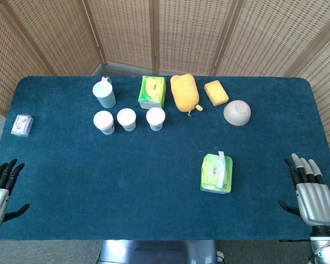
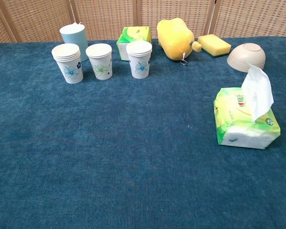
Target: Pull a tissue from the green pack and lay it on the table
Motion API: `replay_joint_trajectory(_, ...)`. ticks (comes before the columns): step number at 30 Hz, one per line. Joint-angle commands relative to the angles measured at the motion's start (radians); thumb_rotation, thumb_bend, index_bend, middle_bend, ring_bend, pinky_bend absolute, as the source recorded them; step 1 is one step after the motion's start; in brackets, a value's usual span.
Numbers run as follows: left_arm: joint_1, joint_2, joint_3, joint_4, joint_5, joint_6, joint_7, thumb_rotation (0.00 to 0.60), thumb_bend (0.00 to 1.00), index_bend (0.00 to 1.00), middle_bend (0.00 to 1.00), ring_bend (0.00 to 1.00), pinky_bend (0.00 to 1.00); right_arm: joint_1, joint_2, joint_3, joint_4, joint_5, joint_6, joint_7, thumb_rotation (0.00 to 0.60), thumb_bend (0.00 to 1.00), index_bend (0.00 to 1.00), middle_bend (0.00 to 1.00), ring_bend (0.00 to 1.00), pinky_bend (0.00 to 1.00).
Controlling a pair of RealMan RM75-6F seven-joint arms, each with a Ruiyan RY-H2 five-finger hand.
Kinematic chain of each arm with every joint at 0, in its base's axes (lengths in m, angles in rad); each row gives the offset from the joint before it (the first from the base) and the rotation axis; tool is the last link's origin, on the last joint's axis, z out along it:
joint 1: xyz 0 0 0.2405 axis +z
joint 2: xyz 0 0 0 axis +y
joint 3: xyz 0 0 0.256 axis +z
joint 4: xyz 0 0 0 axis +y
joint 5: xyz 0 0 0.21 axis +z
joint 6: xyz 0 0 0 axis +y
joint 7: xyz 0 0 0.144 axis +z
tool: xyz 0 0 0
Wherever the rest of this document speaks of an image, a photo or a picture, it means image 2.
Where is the yellow green sponge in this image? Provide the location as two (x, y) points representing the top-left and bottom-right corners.
(197, 34), (232, 59)

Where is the light blue cylindrical cup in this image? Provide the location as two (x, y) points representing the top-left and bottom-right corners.
(59, 22), (89, 62)

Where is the blue flower paper cup stack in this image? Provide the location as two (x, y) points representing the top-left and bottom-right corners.
(51, 43), (84, 84)
(126, 40), (153, 80)

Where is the yellow plush toy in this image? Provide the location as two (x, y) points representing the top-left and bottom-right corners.
(156, 17), (203, 60)

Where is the green flower paper cup stack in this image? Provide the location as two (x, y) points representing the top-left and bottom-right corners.
(85, 43), (113, 81)

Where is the green cube tissue pack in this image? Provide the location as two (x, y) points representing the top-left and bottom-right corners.
(116, 26), (153, 62)

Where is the dark blue tablecloth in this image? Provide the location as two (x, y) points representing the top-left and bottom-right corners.
(0, 35), (286, 229)

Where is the green yellow tissue pack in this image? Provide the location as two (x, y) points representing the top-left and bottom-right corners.
(213, 87), (281, 150)

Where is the beige upturned bowl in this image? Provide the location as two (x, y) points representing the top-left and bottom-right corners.
(226, 42), (266, 73)

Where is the white tissue sheet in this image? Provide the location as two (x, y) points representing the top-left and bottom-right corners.
(241, 63), (275, 123)

